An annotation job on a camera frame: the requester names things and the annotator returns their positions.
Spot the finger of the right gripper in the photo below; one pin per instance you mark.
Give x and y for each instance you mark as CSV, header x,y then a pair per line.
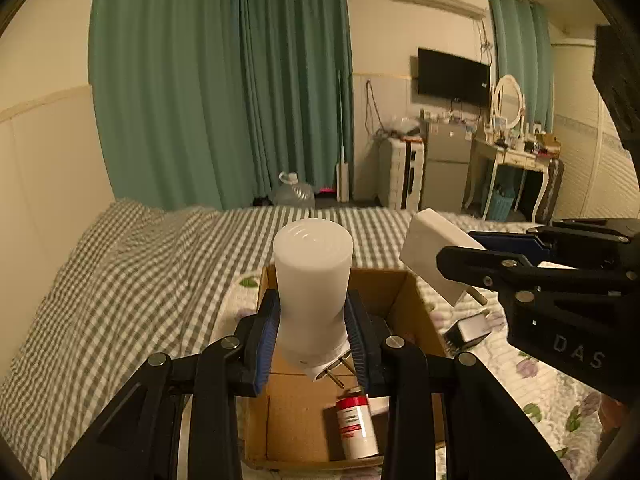
x,y
503,271
579,243

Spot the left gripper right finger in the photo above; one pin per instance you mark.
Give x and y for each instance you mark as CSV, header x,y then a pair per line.
x,y
487,435

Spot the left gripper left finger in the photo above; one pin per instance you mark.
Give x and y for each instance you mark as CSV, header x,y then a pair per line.
x,y
137,434

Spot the white bottle red cap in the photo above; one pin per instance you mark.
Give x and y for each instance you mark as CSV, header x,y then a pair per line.
x,y
356,427

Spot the white louvered wardrobe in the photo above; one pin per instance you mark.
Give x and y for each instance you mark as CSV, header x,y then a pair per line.
x,y
599,179

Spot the blue laundry basket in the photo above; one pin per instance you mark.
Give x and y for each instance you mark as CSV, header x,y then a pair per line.
x,y
502,200

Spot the dark striped chair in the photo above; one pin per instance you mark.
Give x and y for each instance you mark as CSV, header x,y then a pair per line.
x,y
548,202

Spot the floral quilted bedspread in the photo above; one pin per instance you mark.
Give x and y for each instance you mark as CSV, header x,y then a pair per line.
x,y
563,410

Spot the white dressing table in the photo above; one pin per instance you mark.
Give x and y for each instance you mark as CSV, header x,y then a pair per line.
x,y
509,167

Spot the silver mini fridge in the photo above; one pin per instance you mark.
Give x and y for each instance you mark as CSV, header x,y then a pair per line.
x,y
446,166

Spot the brown cardboard box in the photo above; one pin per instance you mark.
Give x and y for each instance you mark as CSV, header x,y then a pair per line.
x,y
292,425

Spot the green checkered bed sheet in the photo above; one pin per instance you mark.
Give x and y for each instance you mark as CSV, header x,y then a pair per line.
x,y
138,281

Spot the white suitcase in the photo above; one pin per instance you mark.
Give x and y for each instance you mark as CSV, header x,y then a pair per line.
x,y
400,172

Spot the oval vanity mirror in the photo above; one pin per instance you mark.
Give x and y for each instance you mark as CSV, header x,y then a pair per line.
x,y
507,103

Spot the white mop pole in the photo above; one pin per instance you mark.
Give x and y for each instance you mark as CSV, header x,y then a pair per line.
x,y
342,166

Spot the green curtain right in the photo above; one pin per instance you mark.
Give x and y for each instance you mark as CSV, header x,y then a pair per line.
x,y
524,51

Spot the green curtain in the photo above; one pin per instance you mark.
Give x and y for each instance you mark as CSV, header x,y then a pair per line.
x,y
205,102
524,51

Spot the clear water jug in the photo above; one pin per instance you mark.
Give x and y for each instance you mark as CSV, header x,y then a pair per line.
x,y
293,192

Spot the green curtain left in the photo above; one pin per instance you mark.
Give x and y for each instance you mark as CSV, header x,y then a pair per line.
x,y
205,102

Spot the black wall television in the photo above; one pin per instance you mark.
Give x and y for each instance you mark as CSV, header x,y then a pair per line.
x,y
453,78

